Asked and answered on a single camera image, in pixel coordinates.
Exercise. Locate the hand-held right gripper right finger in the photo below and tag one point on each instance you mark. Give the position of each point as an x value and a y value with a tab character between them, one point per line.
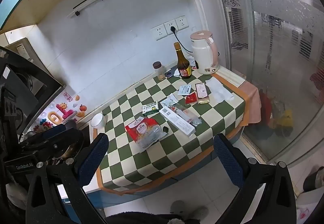
227	160

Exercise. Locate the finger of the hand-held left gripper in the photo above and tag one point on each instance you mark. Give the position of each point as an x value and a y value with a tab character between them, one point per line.
58	141
64	127

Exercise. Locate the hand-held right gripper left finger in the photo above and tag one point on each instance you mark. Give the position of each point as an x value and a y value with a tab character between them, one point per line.
93	160

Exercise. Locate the red snack packet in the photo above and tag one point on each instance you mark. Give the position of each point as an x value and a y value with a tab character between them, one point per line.
141	130

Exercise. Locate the clear long wrapper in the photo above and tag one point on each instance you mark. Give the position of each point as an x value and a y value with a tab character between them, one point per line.
188	115

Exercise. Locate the long white box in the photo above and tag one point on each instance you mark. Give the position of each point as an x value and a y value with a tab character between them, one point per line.
177	122

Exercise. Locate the white tissue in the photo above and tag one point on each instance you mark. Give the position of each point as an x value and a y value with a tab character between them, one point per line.
217	89

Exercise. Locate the red sachet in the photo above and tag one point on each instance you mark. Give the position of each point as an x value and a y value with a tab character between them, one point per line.
191	98

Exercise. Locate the pink packet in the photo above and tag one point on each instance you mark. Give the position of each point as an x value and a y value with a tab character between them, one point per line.
202	92

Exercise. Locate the green white medicine box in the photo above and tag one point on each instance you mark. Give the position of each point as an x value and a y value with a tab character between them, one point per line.
150	108

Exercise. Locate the small white sachet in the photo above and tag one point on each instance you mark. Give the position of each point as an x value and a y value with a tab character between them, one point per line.
184	89

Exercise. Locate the silver white sachet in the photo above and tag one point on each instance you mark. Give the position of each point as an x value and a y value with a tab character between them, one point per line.
169	100

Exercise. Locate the person's left forearm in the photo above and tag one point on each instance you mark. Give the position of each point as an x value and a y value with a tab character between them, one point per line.
16	198

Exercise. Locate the white ceramic cup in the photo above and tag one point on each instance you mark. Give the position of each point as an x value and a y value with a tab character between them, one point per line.
98	120

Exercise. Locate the black range hood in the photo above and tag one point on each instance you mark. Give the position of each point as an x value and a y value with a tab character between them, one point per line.
48	79

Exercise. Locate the green white checkered tablecloth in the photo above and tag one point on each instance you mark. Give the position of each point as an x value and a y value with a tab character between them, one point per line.
177	145

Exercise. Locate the grey slipper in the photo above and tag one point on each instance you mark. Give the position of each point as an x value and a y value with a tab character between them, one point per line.
198	212
178	207

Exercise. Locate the pink cloth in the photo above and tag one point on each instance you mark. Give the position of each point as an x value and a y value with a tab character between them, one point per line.
251	105

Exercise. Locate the red bag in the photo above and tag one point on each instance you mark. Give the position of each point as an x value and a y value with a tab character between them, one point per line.
265	105

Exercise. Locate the small black cap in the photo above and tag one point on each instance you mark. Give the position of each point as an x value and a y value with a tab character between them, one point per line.
165	129

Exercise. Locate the yellow bag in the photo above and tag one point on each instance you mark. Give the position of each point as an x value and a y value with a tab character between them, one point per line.
284	118

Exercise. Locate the person's black trousers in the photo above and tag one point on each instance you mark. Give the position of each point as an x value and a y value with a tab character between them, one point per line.
146	219

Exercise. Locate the dark grey shoe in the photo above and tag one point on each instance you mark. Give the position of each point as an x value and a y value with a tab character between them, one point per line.
313	179

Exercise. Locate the dark glass sauce bottle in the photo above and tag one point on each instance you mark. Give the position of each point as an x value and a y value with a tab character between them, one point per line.
184	67

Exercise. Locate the small blue white packet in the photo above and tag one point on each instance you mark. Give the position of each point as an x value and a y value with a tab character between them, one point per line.
172	73

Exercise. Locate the pink white electric kettle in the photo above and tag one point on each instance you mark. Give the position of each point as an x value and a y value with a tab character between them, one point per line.
202	54

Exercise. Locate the clear spice jar brown lid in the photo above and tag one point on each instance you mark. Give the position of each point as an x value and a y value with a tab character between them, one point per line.
159	72

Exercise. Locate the red patterned cloth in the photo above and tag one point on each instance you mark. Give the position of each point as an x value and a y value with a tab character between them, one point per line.
317	79

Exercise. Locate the frosted glass sliding door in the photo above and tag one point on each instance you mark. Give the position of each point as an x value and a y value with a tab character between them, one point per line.
278	49

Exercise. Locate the colourful wall stickers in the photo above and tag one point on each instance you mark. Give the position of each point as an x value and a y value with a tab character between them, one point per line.
64	110

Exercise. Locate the black white wall rack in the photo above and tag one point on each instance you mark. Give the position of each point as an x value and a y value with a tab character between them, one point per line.
88	1

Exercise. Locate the white wall socket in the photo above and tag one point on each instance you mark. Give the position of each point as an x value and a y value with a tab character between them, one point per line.
159	33
169	25
182	23

